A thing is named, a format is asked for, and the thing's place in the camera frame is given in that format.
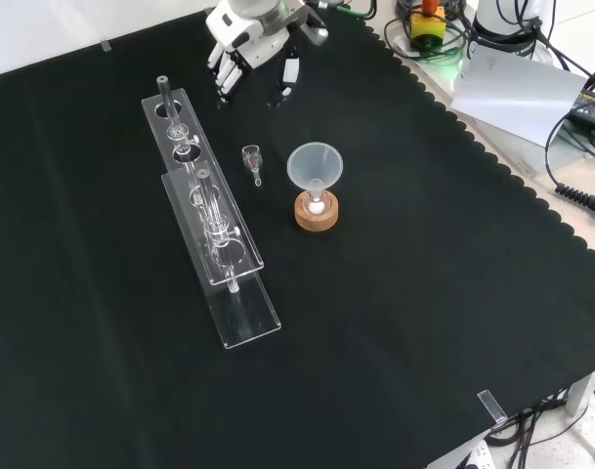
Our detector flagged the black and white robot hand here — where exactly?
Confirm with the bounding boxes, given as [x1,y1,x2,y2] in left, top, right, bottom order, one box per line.
[205,0,303,109]

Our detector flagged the translucent plastic funnel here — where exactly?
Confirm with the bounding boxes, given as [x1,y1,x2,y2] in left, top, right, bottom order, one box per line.
[286,141,345,204]

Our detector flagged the clear weighing funnel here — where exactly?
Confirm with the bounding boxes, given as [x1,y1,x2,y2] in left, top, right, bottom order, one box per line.
[240,144,266,189]

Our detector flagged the clear acrylic funnel stand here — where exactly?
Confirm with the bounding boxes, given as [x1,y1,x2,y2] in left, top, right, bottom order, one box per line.
[140,74,283,352]

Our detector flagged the yellow stop button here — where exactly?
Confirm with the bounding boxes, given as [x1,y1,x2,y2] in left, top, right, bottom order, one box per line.
[406,0,447,51]

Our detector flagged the black bench cloth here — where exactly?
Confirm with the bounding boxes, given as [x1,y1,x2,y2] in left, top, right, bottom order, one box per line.
[0,0,595,469]

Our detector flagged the black power adapter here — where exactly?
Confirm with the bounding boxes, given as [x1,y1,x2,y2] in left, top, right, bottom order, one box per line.
[568,85,595,137]

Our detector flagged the white power strip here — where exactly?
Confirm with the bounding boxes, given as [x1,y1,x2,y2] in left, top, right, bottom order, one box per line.
[454,439,496,469]

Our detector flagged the white table leg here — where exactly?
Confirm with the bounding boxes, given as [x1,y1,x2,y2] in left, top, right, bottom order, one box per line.
[564,363,595,417]

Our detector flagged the black cables by stop button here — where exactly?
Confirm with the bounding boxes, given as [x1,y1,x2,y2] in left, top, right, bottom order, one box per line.
[383,0,475,65]

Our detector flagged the cork ring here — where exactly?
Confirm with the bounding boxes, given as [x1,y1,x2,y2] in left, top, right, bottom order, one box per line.
[293,190,340,234]

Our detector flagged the black looped cable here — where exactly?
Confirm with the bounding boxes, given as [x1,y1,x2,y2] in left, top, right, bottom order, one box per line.
[543,107,595,191]

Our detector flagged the black floor cables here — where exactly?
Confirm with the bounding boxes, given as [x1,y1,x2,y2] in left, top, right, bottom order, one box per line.
[486,384,595,469]

